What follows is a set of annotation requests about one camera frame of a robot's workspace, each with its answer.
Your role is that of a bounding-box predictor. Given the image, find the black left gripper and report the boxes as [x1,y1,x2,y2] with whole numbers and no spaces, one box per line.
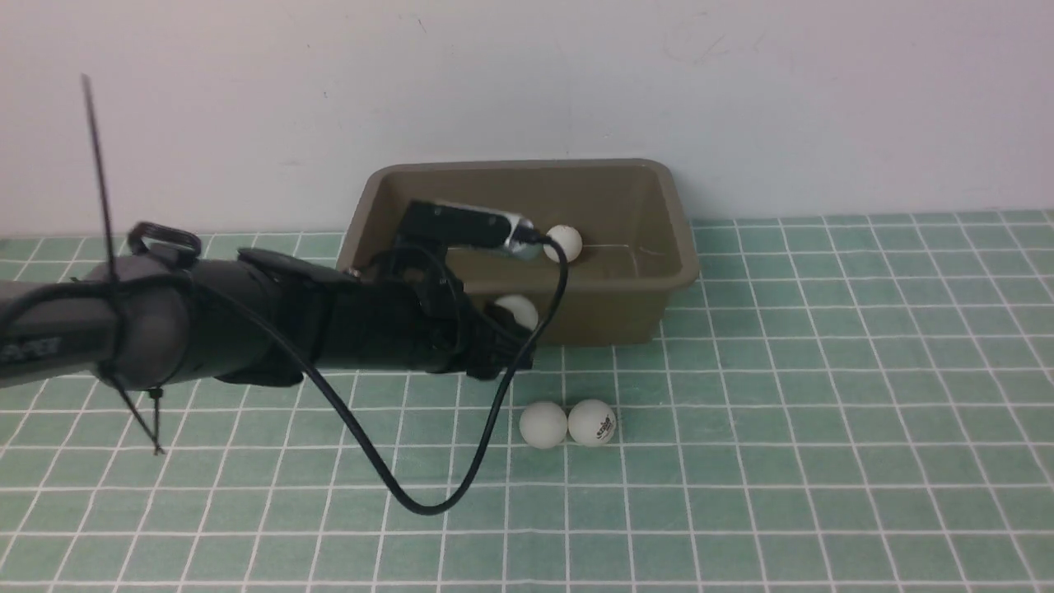
[321,266,535,381]

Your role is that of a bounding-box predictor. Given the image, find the printed white ping-pong ball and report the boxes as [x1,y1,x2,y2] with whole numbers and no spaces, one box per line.
[567,399,618,447]

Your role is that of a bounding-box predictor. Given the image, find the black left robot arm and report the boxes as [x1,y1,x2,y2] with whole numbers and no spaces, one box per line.
[2,200,541,393]

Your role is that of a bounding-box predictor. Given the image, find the olive plastic bin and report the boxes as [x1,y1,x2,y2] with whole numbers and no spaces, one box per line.
[338,158,700,347]

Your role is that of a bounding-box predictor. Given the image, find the green checkered table mat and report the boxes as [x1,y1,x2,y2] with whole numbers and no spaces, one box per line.
[1,211,1053,592]

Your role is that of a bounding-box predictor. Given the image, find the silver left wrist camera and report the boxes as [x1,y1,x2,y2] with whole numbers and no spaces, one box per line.
[395,200,543,260]

